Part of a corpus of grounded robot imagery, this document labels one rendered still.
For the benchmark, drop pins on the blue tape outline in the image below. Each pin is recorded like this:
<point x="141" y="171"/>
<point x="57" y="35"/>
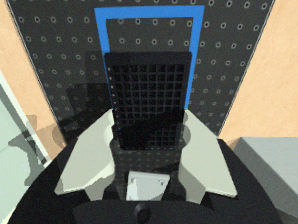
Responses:
<point x="153" y="12"/>

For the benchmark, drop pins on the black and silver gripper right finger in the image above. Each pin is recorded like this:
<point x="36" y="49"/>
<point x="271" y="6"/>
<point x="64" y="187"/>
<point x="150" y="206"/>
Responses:
<point x="215" y="177"/>

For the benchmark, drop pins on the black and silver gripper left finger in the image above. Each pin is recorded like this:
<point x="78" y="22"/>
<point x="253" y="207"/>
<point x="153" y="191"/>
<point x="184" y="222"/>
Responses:
<point x="77" y="175"/>

